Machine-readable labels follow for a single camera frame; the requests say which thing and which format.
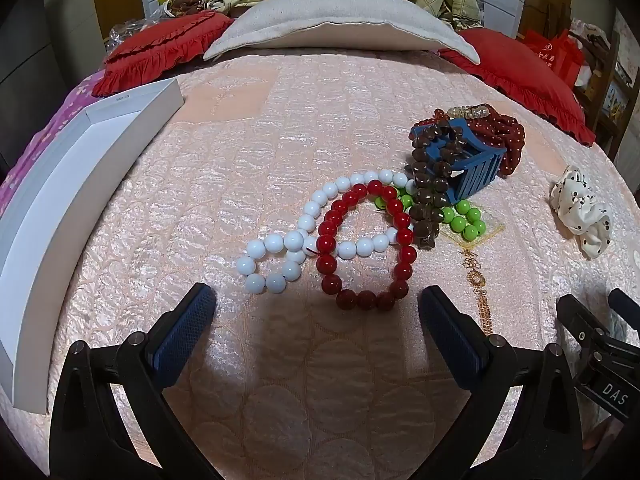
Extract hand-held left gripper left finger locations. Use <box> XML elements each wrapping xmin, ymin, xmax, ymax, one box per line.
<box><xmin>50</xmin><ymin>282</ymin><xmax>226</xmax><ymax>480</ymax></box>

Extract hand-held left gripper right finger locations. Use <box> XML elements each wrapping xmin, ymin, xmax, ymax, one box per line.
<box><xmin>419</xmin><ymin>285</ymin><xmax>583</xmax><ymax>480</ymax></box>

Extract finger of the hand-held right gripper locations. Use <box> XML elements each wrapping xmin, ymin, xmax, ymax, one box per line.
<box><xmin>557</xmin><ymin>294</ymin><xmax>611</xmax><ymax>367</ymax></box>
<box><xmin>609</xmin><ymin>287</ymin><xmax>640</xmax><ymax>338</ymax></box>

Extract white dotted scrunchie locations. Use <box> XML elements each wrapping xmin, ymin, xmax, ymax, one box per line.
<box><xmin>549</xmin><ymin>165</ymin><xmax>614</xmax><ymax>260</ymax></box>

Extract green bead bracelet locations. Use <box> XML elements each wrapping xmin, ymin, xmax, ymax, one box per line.
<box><xmin>375</xmin><ymin>187</ymin><xmax>487</xmax><ymax>242</ymax></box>

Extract brown bead bracelet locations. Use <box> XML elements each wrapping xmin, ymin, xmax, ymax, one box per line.
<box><xmin>403</xmin><ymin>119</ymin><xmax>470</xmax><ymax>252</ymax></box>

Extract red bead bracelet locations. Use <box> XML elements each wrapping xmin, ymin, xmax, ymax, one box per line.
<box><xmin>316</xmin><ymin>180</ymin><xmax>418</xmax><ymax>311</ymax></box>

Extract white bead bracelet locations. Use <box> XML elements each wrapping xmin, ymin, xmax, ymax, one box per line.
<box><xmin>235</xmin><ymin>170</ymin><xmax>417</xmax><ymax>295</ymax></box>

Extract blue plastic basket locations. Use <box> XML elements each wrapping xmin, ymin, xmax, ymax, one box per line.
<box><xmin>410</xmin><ymin>117</ymin><xmax>507</xmax><ymax>200</ymax></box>

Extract white cardboard box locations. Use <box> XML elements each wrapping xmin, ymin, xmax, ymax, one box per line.
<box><xmin>0</xmin><ymin>78</ymin><xmax>184</xmax><ymax>415</ymax></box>

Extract dark red dotted scrunchie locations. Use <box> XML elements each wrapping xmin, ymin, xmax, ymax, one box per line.
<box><xmin>417</xmin><ymin>107</ymin><xmax>527</xmax><ymax>177</ymax></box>

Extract clear crystal bracelet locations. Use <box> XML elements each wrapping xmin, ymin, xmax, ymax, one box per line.
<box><xmin>446</xmin><ymin>103</ymin><xmax>490</xmax><ymax>121</ymax></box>

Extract wooden chair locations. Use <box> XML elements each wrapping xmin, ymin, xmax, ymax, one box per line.
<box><xmin>574</xmin><ymin>30</ymin><xmax>637</xmax><ymax>147</ymax></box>

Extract purple floral sheet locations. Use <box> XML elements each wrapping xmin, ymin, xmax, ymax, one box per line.
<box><xmin>0</xmin><ymin>71</ymin><xmax>107</xmax><ymax>206</ymax></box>

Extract pink quilted bedspread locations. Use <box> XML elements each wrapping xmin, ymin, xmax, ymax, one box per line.
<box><xmin>0</xmin><ymin>50</ymin><xmax>640</xmax><ymax>480</ymax></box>

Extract red ruffled pillow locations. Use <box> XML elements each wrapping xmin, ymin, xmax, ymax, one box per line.
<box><xmin>91</xmin><ymin>11</ymin><xmax>236</xmax><ymax>98</ymax></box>
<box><xmin>438</xmin><ymin>28</ymin><xmax>597</xmax><ymax>147</ymax></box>

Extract red shopping bag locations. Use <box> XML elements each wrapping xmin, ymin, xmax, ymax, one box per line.
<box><xmin>521</xmin><ymin>28</ymin><xmax>587</xmax><ymax>87</ymax></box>

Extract clear plastic bag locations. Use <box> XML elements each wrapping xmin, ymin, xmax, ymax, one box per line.
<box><xmin>106</xmin><ymin>17</ymin><xmax>168</xmax><ymax>55</ymax></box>

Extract grey wardrobe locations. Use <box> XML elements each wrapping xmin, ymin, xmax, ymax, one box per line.
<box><xmin>0</xmin><ymin>0</ymin><xmax>143</xmax><ymax>171</ymax></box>

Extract off-white pillow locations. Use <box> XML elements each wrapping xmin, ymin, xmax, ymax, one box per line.
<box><xmin>203</xmin><ymin>0</ymin><xmax>482</xmax><ymax>65</ymax></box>

